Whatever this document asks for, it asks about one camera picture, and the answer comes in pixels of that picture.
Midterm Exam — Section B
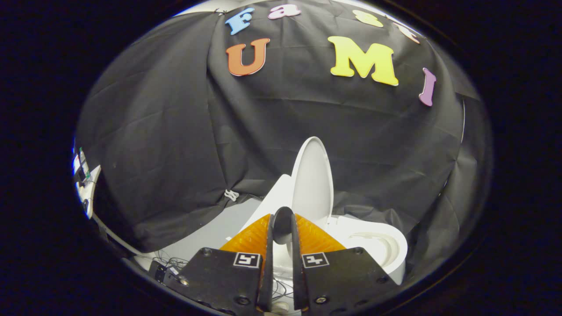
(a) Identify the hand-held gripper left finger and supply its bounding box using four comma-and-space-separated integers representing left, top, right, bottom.
176, 214, 275, 314

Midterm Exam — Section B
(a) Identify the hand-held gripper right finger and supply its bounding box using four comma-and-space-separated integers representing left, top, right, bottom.
291, 214, 399, 313

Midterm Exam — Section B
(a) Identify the white toilet lid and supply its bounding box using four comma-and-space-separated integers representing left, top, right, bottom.
271, 136, 334, 245

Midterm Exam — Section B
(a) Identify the white toilet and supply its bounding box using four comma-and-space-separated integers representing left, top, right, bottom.
239, 174, 408, 308

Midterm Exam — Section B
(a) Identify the small black device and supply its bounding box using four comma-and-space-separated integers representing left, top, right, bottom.
149, 261, 170, 284

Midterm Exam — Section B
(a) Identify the black backdrop cloth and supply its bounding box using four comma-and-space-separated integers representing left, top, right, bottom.
76, 0, 492, 281

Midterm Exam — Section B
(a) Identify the black floor cable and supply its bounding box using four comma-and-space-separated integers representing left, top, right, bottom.
154, 256, 190, 275

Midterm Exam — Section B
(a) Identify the white device with wires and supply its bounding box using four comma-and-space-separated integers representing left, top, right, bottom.
72, 147, 101, 219

